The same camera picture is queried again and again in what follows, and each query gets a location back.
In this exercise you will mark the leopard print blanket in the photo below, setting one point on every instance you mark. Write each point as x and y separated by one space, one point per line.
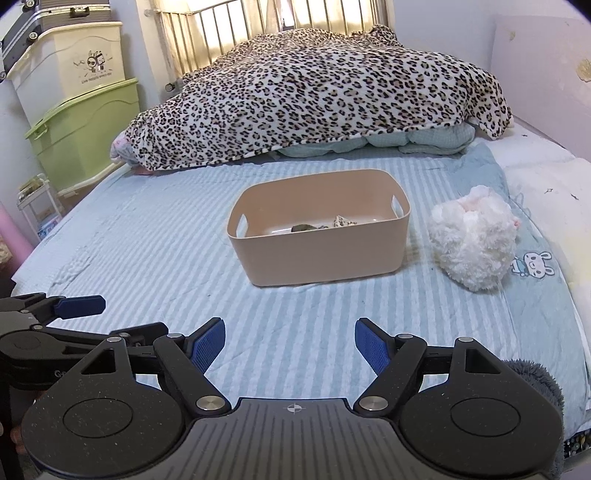
323 92

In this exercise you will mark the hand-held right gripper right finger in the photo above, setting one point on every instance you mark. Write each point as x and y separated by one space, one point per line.
374 347

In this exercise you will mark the black silver suitcase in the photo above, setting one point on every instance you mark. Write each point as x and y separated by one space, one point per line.
51 18

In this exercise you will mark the pale blue rabbit print sheet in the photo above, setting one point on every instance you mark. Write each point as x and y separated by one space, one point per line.
535 295

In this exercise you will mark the blue striped bed sheet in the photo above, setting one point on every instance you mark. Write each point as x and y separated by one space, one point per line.
161 258

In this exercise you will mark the green packet of dried tea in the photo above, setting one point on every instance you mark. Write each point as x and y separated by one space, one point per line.
303 227

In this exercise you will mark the white plush toy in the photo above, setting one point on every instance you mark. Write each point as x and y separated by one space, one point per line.
475 240

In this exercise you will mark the green plastic storage box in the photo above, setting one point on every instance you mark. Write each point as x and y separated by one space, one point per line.
78 138

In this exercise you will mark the cream plastic storage box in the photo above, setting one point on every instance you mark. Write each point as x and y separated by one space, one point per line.
69 60

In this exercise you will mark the pink foam roll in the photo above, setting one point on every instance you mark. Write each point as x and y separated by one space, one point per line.
14 235

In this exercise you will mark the pink white patterned pillow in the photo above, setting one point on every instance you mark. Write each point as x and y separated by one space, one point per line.
122 147

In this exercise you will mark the white duvet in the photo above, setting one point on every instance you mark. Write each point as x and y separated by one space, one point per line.
549 184

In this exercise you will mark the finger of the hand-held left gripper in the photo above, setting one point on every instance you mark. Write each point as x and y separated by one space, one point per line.
81 305
138 333

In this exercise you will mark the beige plastic storage bin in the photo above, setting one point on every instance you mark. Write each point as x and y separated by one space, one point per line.
318 254

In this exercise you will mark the teal quilt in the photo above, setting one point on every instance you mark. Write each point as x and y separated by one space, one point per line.
415 141

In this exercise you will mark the person's dark fleece clothing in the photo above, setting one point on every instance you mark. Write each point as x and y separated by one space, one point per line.
547 392

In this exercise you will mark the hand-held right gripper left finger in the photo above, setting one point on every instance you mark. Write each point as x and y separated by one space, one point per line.
207 344

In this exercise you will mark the small white rack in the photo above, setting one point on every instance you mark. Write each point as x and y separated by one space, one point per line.
39 207

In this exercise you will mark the leopard print scrunchie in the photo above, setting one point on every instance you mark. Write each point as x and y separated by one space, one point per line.
342 221

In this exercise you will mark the metal window railing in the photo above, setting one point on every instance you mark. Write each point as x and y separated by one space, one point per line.
207 32

